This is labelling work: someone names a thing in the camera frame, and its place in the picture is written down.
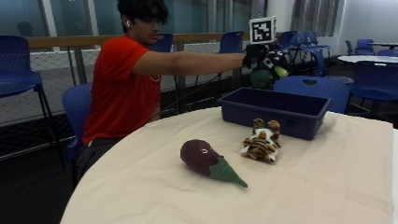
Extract grey window blinds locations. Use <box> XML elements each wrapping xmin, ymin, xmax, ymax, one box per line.
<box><xmin>291</xmin><ymin>0</ymin><xmax>342</xmax><ymax>37</ymax></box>

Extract white round table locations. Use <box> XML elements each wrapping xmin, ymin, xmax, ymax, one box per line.
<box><xmin>336</xmin><ymin>54</ymin><xmax>398</xmax><ymax>65</ymax></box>

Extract cream tablecloth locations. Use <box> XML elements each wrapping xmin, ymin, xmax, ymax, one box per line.
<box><xmin>60</xmin><ymin>105</ymin><xmax>396</xmax><ymax>224</ymax></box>

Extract purple eggplant plush toy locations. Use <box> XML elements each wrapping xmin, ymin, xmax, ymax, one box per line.
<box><xmin>180</xmin><ymin>138</ymin><xmax>251</xmax><ymax>189</ymax></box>

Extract tall blue chair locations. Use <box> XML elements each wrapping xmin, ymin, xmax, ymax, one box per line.
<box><xmin>0</xmin><ymin>35</ymin><xmax>67</xmax><ymax>171</ymax></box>

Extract dark blue plastic bin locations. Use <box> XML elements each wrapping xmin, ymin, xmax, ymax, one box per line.
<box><xmin>217</xmin><ymin>86</ymin><xmax>332</xmax><ymax>141</ymax></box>

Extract green plush toy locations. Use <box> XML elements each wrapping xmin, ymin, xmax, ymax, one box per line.
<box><xmin>249</xmin><ymin>65</ymin><xmax>291</xmax><ymax>90</ymax></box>

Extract white marker cube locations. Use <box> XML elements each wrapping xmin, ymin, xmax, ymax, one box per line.
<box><xmin>248</xmin><ymin>16</ymin><xmax>277</xmax><ymax>45</ymax></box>

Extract the person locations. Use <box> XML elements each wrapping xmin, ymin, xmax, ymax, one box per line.
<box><xmin>75</xmin><ymin>0</ymin><xmax>247</xmax><ymax>188</ymax></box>

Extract tiger plush toy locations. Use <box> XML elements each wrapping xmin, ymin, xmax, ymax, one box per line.
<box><xmin>239</xmin><ymin>118</ymin><xmax>283</xmax><ymax>165</ymax></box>

